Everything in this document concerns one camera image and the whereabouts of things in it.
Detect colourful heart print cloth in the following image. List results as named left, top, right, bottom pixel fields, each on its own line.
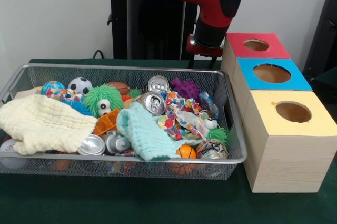
left=157, top=89, right=211, bottom=141

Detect purple spiky ball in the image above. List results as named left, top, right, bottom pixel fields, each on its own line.
left=170, top=77, right=203, bottom=103

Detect black and white soccer ball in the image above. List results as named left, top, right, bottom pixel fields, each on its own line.
left=67, top=77, right=93, bottom=95

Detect black flat panel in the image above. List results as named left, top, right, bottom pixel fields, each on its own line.
left=302, top=0, right=337, bottom=79

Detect dark green table cloth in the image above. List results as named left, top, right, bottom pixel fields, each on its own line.
left=0, top=59, right=337, bottom=224

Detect blue globe print ball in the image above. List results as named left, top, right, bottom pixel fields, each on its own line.
left=41, top=80, right=66, bottom=96

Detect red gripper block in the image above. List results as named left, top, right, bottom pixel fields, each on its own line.
left=186, top=34, right=224, bottom=70

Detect large green fuzzy eyed toy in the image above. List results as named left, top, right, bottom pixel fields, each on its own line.
left=84, top=83, right=124, bottom=119

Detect light blue waffle cloth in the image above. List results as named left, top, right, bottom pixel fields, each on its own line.
left=116, top=102, right=185, bottom=162

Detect orange plastic toy crate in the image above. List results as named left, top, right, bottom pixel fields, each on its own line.
left=92, top=108, right=121, bottom=137

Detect cream waffle cloth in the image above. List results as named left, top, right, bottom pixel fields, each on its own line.
left=0, top=94, right=98, bottom=155

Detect wooden box with three holes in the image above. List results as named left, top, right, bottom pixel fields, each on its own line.
left=220, top=32, right=337, bottom=193

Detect green covered side table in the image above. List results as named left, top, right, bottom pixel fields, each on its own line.
left=314, top=66, right=337, bottom=98

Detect silver wire mesh bin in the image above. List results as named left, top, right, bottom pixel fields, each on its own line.
left=0, top=63, right=248, bottom=181

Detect silver drink can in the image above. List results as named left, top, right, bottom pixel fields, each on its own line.
left=134, top=91, right=167, bottom=116

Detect small orange basketball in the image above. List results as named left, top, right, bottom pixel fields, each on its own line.
left=175, top=144, right=197, bottom=159

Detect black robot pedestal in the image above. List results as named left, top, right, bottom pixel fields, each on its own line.
left=102, top=0, right=212, bottom=61

